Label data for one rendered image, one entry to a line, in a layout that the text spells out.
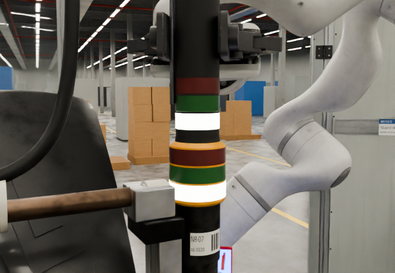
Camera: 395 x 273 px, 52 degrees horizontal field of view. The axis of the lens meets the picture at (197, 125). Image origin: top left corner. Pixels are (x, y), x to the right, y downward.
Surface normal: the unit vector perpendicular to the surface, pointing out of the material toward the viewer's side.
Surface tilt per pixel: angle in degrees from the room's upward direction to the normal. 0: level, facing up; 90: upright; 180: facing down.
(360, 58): 100
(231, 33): 89
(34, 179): 47
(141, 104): 90
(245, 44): 90
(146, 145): 90
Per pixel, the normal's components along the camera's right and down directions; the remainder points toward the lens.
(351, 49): -0.58, 0.18
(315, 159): -0.45, -0.39
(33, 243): 0.34, -0.58
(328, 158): -0.15, -0.35
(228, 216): -0.09, -0.12
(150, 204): 0.46, 0.07
